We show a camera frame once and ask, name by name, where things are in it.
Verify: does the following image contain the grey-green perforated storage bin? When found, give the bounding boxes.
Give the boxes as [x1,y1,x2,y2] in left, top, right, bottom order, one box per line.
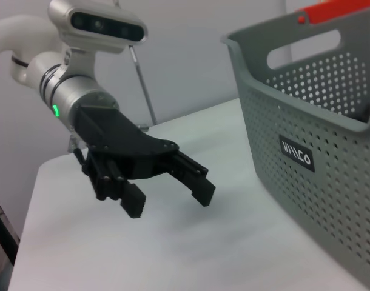
[223,5,370,287]

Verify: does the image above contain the red plastic object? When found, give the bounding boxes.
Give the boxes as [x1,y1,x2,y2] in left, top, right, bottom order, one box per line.
[295,0,370,25]

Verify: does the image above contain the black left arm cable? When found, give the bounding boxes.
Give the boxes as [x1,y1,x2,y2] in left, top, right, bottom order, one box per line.
[75,147,86,167]

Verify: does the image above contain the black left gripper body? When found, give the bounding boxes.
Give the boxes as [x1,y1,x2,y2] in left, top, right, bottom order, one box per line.
[73,105,180,180]

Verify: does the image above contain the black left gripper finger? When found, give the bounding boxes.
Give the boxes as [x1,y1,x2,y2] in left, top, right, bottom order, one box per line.
[81,148,149,219]
[168,150,217,207]

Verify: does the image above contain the thin grey metal pole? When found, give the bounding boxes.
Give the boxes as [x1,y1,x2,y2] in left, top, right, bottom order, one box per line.
[129,44,158,125]

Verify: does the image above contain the black metal frame bar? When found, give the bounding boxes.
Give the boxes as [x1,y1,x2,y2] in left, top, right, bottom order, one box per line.
[0,190,21,266]

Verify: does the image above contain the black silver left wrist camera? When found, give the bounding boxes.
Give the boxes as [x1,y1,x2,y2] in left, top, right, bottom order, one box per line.
[47,0,149,56]

